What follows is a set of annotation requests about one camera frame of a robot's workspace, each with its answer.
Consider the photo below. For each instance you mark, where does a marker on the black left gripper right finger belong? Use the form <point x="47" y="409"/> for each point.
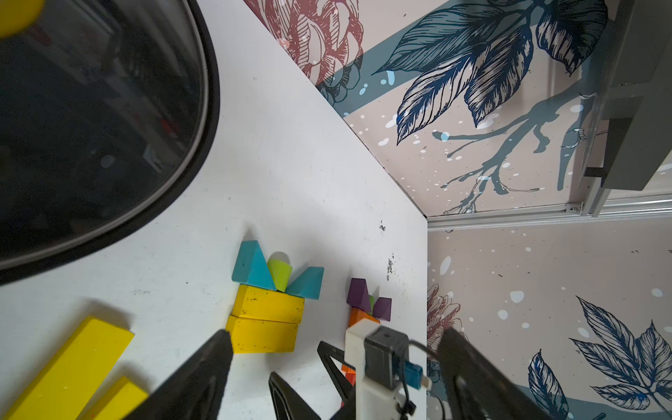
<point x="475" y="389"/>

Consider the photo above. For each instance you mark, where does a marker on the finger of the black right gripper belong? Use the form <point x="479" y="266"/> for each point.
<point x="288" y="404"/>
<point x="330" y="357"/>

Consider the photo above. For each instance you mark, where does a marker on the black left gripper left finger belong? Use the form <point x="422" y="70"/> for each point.
<point x="196" y="389"/>

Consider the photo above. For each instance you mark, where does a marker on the yellow block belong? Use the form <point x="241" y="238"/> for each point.
<point x="66" y="384"/>
<point x="261" y="336"/>
<point x="119" y="401"/>
<point x="261" y="304"/>

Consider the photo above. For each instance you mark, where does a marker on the purple triangle block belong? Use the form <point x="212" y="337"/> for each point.
<point x="358" y="295"/>
<point x="382" y="309"/>

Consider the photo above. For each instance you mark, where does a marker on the teal triangle block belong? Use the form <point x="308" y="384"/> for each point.
<point x="251" y="267"/>
<point x="308" y="284"/>

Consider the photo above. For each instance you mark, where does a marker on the light green small block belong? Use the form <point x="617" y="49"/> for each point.
<point x="281" y="273"/>

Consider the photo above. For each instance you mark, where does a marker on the orange long block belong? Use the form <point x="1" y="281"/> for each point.
<point x="349" y="373"/>

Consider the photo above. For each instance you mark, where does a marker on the glass pot lid yellow knob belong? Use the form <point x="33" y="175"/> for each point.
<point x="108" y="111"/>

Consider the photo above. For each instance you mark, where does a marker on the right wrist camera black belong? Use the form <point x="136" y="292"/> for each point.
<point x="390" y="375"/>

